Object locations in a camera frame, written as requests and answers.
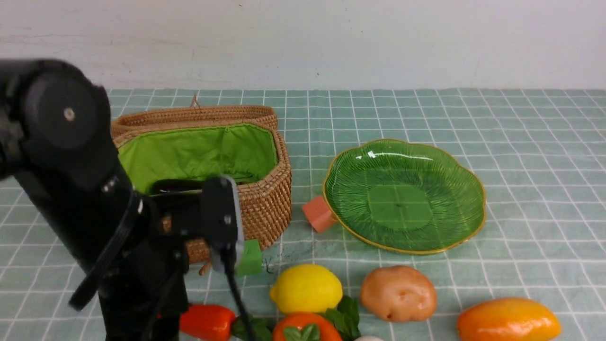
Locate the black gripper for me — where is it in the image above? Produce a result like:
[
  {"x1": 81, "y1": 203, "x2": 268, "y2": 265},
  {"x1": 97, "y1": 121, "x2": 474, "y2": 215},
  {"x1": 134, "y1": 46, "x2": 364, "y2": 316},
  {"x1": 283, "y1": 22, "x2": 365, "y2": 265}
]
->
[{"x1": 98, "y1": 232, "x2": 189, "y2": 341}]

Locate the red chili pepper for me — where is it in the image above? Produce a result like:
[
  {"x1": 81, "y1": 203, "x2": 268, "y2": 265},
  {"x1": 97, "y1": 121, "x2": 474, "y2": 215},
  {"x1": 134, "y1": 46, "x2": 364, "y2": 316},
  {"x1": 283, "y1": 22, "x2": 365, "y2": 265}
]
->
[{"x1": 150, "y1": 304, "x2": 236, "y2": 341}]

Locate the yellow lemon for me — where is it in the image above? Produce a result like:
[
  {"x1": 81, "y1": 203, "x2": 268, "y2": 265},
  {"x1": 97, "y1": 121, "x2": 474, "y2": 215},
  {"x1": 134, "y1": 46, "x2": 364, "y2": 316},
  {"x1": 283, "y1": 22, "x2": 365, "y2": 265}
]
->
[{"x1": 270, "y1": 264, "x2": 344, "y2": 315}]

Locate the orange persimmon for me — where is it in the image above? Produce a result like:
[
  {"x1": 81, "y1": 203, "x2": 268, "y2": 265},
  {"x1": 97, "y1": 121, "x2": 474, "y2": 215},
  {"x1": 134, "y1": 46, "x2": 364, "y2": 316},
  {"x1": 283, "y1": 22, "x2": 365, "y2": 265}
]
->
[{"x1": 272, "y1": 312, "x2": 342, "y2": 341}]

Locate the green leafy vegetable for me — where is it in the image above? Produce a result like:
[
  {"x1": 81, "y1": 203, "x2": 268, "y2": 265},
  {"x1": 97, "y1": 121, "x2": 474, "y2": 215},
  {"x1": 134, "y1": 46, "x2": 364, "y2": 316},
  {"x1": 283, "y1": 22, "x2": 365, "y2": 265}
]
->
[{"x1": 249, "y1": 295, "x2": 361, "y2": 341}]

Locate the white cucumber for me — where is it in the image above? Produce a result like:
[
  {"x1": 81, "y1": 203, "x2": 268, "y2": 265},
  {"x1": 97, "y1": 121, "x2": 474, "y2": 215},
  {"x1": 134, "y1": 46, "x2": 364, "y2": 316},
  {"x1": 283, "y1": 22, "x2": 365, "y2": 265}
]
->
[{"x1": 354, "y1": 335, "x2": 383, "y2": 341}]

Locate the brown potato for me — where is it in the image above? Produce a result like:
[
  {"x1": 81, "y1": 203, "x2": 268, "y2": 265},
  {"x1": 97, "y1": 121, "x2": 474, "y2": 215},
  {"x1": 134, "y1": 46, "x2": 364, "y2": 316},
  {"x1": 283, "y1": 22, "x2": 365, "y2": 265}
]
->
[{"x1": 359, "y1": 265, "x2": 437, "y2": 323}]

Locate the orange yellow mango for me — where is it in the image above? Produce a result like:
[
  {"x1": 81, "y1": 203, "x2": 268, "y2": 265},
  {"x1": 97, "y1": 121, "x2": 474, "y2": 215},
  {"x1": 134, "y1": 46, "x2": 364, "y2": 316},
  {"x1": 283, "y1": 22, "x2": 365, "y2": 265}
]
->
[{"x1": 456, "y1": 296, "x2": 562, "y2": 341}]

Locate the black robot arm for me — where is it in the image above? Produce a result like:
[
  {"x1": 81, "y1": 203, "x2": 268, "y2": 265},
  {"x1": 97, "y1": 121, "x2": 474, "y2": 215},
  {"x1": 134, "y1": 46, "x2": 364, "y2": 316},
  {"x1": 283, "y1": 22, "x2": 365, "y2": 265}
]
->
[{"x1": 1, "y1": 59, "x2": 187, "y2": 341}]

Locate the green foam cube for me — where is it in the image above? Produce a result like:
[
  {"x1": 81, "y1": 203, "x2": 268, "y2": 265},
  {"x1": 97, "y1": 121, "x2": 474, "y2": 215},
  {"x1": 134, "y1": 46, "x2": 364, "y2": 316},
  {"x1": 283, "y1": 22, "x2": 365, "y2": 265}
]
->
[{"x1": 235, "y1": 239, "x2": 263, "y2": 277}]

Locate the woven rattan basket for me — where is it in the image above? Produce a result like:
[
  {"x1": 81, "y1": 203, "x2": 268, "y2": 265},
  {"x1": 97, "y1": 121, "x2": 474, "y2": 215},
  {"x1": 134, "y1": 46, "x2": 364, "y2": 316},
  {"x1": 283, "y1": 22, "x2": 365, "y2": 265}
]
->
[{"x1": 112, "y1": 119, "x2": 292, "y2": 250}]

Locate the orange foam cube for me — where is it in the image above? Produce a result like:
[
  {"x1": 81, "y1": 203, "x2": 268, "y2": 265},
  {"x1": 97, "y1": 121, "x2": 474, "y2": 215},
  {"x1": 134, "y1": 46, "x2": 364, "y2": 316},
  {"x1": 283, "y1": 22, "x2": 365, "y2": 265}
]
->
[{"x1": 302, "y1": 196, "x2": 337, "y2": 233}]

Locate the green glass leaf plate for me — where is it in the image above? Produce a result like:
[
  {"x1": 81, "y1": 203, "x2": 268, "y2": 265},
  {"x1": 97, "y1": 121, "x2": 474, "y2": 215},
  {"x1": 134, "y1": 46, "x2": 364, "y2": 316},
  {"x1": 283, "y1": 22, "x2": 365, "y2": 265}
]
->
[{"x1": 322, "y1": 139, "x2": 487, "y2": 255}]

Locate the black camera cable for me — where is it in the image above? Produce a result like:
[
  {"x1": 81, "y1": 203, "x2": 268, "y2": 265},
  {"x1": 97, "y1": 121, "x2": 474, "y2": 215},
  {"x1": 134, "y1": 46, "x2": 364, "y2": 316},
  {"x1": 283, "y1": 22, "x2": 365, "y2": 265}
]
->
[{"x1": 223, "y1": 246, "x2": 258, "y2": 341}]

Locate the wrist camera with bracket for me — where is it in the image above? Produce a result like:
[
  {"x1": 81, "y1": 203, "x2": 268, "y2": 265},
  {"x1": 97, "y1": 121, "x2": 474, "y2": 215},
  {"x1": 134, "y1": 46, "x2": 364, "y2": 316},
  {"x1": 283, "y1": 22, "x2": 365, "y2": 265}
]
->
[{"x1": 150, "y1": 175, "x2": 244, "y2": 276}]

